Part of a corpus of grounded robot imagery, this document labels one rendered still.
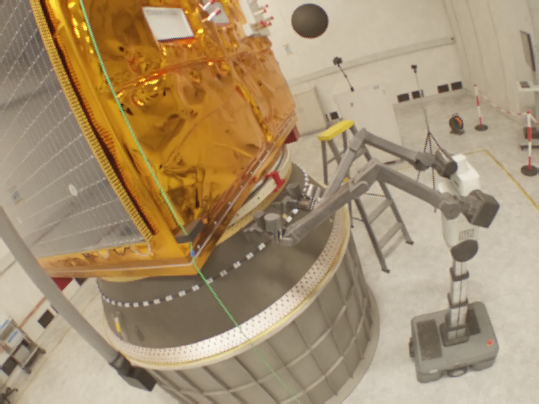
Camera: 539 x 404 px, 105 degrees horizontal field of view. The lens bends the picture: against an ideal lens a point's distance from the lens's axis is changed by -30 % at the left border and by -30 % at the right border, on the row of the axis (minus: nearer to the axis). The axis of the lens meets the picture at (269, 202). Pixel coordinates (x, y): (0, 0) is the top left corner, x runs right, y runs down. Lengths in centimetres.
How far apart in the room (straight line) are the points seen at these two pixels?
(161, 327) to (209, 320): 29
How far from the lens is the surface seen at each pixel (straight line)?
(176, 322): 162
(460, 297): 198
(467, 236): 156
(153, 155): 97
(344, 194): 111
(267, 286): 154
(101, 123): 97
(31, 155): 135
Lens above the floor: 229
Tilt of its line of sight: 24 degrees down
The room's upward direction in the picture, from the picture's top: 24 degrees counter-clockwise
